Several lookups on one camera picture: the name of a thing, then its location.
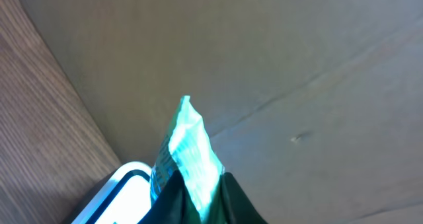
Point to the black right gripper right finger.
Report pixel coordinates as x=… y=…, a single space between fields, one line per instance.
x=237 y=207

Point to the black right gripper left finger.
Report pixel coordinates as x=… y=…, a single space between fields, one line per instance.
x=173 y=206

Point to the light green snack packet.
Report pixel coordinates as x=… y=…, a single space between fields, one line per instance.
x=186 y=149

